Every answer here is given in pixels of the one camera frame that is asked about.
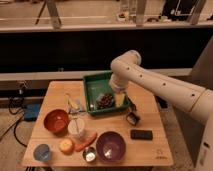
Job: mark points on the wooden table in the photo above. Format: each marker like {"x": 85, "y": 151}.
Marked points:
{"x": 138, "y": 152}

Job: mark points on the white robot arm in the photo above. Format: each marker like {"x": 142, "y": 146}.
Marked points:
{"x": 197, "y": 101}

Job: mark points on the yellow orange fruit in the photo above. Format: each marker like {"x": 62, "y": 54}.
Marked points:
{"x": 66, "y": 146}

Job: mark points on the green plastic tray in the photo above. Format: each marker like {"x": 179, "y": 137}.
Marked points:
{"x": 97, "y": 84}

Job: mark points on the black binder clip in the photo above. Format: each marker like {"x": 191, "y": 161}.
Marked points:
{"x": 132, "y": 118}

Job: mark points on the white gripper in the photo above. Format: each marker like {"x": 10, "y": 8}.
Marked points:
{"x": 119, "y": 99}

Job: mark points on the clear plastic cup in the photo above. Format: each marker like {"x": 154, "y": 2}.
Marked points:
{"x": 76, "y": 127}

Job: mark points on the small metal cup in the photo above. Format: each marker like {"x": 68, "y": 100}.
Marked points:
{"x": 89, "y": 154}

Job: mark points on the blue cup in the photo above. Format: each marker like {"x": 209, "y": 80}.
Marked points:
{"x": 42, "y": 153}

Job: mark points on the red bowl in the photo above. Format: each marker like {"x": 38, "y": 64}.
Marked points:
{"x": 56, "y": 121}

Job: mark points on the purple bowl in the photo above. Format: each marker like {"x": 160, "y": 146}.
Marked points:
{"x": 111, "y": 147}

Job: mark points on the clear plastic bag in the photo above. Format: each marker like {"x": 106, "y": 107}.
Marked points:
{"x": 74, "y": 106}

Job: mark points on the orange carrot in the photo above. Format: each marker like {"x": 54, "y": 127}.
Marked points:
{"x": 80, "y": 145}

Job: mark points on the dark purple grape bunch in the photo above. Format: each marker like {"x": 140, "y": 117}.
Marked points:
{"x": 105, "y": 100}

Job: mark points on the blue box on floor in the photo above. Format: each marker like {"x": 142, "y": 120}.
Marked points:
{"x": 31, "y": 112}

